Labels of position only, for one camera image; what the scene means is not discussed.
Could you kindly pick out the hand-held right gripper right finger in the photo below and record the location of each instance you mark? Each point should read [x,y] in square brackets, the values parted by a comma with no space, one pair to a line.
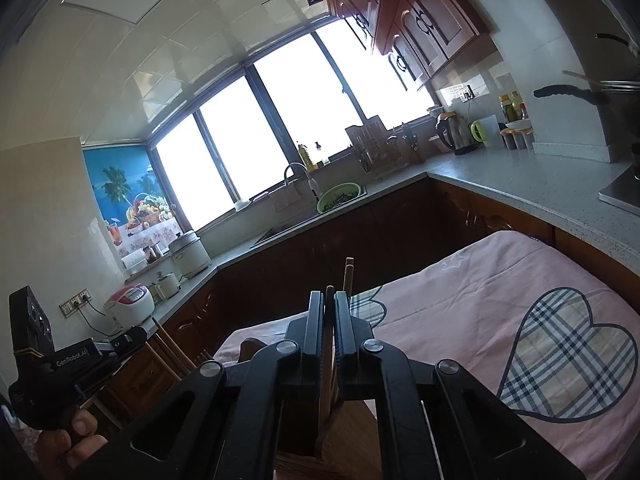
[342,340]

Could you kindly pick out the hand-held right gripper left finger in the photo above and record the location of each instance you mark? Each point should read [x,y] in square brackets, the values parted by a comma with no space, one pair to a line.
[316,340]

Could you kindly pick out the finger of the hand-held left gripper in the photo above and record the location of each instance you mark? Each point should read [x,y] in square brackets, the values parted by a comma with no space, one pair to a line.
[127,341]

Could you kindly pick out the brown wooden chopstick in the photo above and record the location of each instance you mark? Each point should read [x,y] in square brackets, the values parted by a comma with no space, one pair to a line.
[349,275]
[328,320]

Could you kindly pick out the light wooden chopstick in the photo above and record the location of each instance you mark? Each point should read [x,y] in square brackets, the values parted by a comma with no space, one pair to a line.
[162,357]
[167,342]

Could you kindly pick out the wooden utensil holder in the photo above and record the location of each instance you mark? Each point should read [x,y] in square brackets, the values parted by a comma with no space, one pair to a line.
[345,440]

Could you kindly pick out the dish rack with utensils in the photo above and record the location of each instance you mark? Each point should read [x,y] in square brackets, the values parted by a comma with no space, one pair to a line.
[380,145]

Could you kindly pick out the person's left hand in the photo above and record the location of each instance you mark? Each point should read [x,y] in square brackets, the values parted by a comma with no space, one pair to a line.
[65,442]

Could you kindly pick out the white and red rice cooker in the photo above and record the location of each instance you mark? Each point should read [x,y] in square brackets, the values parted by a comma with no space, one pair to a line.
[130,305]

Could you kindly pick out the small white pot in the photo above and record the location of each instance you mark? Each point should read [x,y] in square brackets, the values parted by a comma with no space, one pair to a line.
[167,285]

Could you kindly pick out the brown lower kitchen cabinets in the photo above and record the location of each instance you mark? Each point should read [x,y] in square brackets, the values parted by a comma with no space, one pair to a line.
[300,270]

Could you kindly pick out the brown kitchen cabinets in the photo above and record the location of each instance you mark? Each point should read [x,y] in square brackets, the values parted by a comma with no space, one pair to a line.
[425,20]
[300,270]

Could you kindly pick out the large white electric cooker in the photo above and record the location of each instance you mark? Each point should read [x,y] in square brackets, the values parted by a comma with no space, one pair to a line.
[190,257]

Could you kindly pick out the kitchen sink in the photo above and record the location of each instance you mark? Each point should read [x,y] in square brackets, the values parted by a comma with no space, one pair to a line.
[285,230]

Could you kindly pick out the pink plaid-heart tablecloth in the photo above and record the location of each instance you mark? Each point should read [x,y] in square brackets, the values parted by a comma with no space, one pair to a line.
[475,300]

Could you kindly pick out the green colander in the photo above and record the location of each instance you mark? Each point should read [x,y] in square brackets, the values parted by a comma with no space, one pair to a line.
[340,195]

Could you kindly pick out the kitchen faucet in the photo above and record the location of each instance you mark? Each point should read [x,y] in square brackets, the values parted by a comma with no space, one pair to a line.
[316,189]

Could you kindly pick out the yellow bottle on windowsill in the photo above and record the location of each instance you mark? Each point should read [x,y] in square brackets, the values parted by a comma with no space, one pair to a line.
[303,156]

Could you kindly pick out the kitchen window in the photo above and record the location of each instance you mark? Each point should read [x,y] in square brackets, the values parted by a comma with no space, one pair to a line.
[300,110]

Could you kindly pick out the electric kettle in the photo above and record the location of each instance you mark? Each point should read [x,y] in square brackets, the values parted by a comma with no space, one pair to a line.
[452,135]

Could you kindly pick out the grey kitchen countertop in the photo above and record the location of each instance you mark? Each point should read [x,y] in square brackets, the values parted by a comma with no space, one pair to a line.
[525,185]

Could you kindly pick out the spice jar set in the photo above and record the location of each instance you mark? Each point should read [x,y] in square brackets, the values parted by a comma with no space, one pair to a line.
[517,139]

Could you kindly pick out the white bowl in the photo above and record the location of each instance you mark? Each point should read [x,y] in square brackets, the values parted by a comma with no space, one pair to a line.
[519,124]

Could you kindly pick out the yellow condiment bottle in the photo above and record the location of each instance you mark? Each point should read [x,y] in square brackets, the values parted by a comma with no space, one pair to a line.
[505,107]

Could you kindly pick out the red-capped condiment bottle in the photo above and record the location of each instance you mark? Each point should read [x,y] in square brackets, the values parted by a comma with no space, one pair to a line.
[523,110]

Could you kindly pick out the gas stove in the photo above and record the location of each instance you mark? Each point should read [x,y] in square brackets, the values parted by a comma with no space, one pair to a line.
[622,190]

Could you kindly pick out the brown upper kitchen cabinets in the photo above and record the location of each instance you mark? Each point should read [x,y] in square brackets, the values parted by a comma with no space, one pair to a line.
[425,20]

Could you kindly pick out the wooden cooking spatula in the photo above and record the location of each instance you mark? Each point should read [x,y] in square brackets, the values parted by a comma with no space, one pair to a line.
[580,76]

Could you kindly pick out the wall power socket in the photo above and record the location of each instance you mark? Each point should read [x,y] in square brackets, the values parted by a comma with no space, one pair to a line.
[75,301]

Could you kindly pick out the fruit and beach wall poster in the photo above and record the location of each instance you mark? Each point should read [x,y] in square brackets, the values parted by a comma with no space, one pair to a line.
[115,185]

